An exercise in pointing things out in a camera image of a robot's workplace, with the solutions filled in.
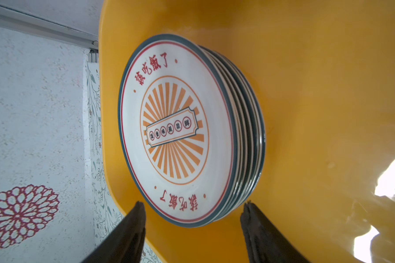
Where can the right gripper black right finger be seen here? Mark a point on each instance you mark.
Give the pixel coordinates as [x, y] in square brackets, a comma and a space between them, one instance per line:
[264, 242]

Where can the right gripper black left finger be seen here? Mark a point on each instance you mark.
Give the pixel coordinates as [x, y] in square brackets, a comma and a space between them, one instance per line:
[125, 243]

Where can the green rim plate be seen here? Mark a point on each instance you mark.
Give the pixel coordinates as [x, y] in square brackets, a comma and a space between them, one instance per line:
[258, 132]
[245, 131]

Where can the orange sunburst plate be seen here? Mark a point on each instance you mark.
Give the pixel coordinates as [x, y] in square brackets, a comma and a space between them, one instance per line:
[178, 130]

